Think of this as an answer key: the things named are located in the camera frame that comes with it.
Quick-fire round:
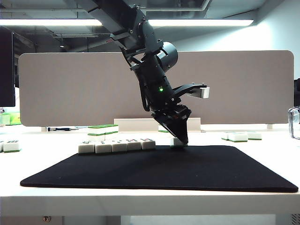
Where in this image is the brown under-desk panel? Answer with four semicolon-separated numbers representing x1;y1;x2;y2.
0;215;64;225

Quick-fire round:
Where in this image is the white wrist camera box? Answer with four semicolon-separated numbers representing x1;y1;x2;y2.
187;86;211;99

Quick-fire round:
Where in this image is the bird print mahjong tile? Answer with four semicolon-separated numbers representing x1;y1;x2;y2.
78;141;96;155

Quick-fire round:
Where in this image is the black computer monitor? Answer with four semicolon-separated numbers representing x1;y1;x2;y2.
0;26;16;108

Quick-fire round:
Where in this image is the beige desk divider panel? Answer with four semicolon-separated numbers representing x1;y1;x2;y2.
18;50;295;128

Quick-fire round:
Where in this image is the white green carton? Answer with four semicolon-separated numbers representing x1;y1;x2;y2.
0;114;11;127

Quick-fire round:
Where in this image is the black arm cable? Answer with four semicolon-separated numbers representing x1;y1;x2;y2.
140;76;151;113

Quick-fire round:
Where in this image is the black curved camera bracket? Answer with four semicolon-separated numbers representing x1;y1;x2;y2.
172;82;208;98

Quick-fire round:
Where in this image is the clear faceted plastic mug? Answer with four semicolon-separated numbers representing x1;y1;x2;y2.
287;105;300;141

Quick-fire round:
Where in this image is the bamboo mahjong tile red mark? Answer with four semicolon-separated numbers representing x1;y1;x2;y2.
247;131;263;141

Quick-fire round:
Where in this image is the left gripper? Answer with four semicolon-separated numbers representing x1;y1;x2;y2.
150;99;192;144

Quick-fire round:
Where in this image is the five bamboo mahjong tile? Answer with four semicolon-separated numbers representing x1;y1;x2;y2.
127;138;143;151
170;137;188;148

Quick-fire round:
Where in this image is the green bamboo print mahjong tile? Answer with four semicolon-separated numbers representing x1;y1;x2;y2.
111;140;128;153

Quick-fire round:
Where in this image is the black box-shaped object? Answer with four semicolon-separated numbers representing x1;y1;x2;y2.
293;78;300;106

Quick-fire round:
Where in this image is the black rectangular desk mat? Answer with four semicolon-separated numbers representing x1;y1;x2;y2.
20;144;299;193

